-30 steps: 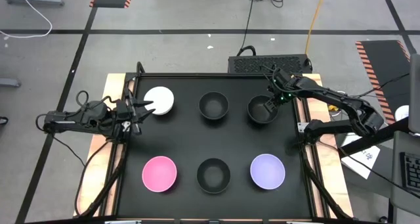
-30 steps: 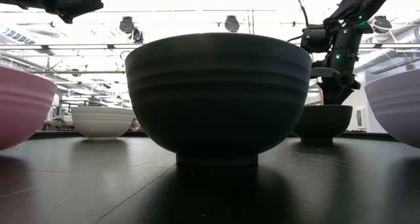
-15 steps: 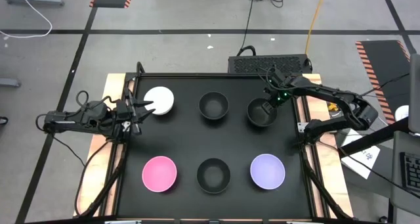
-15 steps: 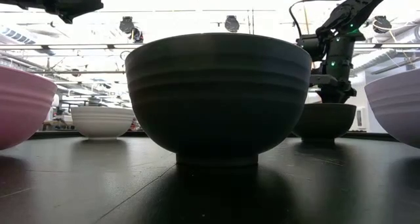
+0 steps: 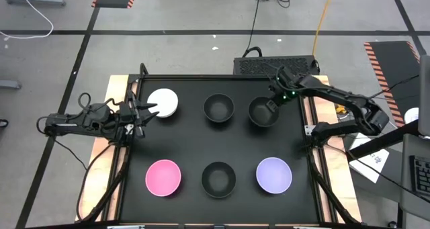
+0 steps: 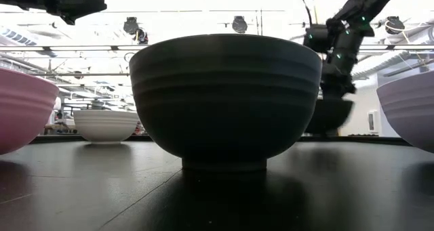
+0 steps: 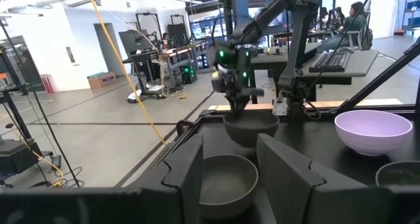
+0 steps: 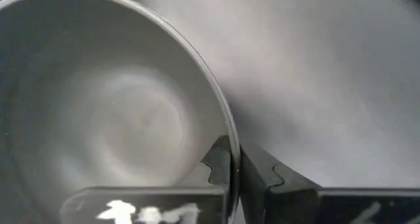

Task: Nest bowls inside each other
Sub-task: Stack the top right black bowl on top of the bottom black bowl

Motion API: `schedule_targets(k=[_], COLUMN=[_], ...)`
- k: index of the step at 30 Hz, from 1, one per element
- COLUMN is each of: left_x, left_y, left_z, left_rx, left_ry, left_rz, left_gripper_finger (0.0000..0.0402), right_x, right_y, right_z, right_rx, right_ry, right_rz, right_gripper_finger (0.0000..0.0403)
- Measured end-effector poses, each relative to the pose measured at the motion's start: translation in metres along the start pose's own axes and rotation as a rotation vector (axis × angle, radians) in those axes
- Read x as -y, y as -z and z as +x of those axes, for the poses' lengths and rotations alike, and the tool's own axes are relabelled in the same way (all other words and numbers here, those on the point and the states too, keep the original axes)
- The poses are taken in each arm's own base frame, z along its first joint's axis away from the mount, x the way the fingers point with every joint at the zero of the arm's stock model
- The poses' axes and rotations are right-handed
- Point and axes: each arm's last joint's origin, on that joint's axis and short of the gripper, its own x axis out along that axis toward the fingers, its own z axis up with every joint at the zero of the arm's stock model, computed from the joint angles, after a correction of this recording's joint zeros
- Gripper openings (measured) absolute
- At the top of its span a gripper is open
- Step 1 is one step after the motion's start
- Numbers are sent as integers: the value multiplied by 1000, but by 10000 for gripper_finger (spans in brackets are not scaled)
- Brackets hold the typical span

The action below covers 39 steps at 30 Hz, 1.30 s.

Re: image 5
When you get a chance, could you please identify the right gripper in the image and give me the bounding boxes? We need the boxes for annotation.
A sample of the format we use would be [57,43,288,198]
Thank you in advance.
[265,75,299,113]

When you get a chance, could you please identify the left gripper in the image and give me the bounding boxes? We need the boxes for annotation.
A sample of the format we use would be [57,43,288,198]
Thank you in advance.
[118,90,160,139]

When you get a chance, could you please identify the black bowl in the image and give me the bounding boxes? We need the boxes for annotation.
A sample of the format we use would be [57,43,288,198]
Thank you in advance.
[203,93,235,124]
[201,161,237,199]
[248,96,280,128]

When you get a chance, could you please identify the white bowl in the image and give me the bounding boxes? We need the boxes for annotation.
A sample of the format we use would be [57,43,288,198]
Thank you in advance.
[146,87,179,118]

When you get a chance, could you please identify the pink bowl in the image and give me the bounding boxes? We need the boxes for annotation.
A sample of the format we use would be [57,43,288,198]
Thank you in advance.
[144,159,182,197]

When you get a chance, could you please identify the purple bowl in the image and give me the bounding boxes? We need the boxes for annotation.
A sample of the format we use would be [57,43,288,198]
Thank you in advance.
[255,156,293,195]

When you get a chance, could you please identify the black computer case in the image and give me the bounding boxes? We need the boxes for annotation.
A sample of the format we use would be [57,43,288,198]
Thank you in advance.
[233,55,320,77]

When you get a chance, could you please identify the black diagonal bar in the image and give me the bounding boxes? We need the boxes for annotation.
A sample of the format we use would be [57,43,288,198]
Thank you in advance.
[347,120,421,163]

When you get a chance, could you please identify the white paper sheet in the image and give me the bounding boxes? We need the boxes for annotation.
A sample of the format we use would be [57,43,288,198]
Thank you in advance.
[349,131,390,185]

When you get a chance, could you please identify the large hazard-striped black mat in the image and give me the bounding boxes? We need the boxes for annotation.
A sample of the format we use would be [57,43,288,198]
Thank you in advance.
[363,40,421,128]

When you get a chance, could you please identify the grey metal foot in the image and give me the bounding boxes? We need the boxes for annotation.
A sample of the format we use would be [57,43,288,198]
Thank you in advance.
[0,79,23,90]

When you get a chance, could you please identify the grey desk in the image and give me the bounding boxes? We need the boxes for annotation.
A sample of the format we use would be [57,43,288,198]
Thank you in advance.
[399,133,430,229]

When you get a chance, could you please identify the grey monitor back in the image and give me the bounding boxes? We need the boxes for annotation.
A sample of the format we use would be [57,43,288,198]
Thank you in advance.
[418,54,430,138]

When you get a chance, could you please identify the black keyboard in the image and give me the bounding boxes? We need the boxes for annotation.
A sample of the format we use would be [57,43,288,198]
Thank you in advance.
[408,154,430,198]

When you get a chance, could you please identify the black aluminium table frame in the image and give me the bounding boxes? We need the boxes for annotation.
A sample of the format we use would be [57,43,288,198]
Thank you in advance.
[75,62,363,229]

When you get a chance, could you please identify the black arm base cable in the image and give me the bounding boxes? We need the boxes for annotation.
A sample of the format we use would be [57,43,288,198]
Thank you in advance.
[76,143,117,222]

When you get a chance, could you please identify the black power cable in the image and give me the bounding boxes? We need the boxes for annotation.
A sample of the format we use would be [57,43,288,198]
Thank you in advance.
[242,0,266,58]

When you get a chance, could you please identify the yellow cable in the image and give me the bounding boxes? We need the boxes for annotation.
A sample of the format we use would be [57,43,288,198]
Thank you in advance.
[312,0,336,57]

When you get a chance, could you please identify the white floor cable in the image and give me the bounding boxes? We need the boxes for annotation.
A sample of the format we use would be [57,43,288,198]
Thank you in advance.
[0,0,54,40]

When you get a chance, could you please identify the thin black cable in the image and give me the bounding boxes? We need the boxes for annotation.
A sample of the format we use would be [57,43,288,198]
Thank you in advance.
[369,74,421,99]

